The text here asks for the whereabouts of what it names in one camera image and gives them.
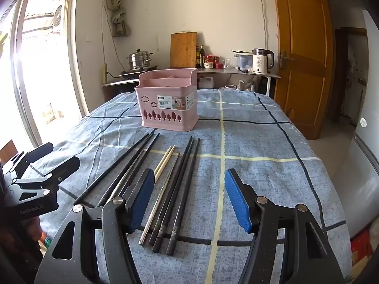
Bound bamboo cutting board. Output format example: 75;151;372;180
170;32;198;68

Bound red patterned cloth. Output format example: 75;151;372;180
351;228;376;273

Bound blue plaid tablecloth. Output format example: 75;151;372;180
22;89;353;284

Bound silver metal chopstick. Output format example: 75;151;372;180
99;150;146;207
140;153;181;245

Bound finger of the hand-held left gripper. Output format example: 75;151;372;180
15;142;54;170
38;155;81;184

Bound sliding glass window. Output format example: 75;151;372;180
0;0;87;160

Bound black chopstick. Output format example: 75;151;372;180
103;133;161;207
166;138;201;256
77;133;150;203
149;136;193;245
97;132;156;207
152;138;196;253

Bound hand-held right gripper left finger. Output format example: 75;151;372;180
34;168;156;284

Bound black induction cooker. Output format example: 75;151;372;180
119;65;159;79

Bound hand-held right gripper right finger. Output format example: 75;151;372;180
224;168;345;284

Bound white electric kettle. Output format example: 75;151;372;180
252;48;275;74

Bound blue water filter pitcher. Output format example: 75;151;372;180
237;54;253;72

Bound metal door handle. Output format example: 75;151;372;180
278;50;293;68

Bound pink plastic utensil basket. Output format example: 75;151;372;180
135;68;198;132

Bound light wooden chopstick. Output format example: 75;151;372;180
154;145;176;182
153;145;173;174

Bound crumpled plastic bags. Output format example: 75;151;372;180
238;79;255;92

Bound stainless steel steamer pot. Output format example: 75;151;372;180
126;49;154;71

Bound wooden door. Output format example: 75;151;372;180
271;0;334;140

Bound outdoor fan unit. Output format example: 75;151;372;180
52;4;64;30

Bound stainless steel side table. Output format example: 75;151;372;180
169;67;282;97

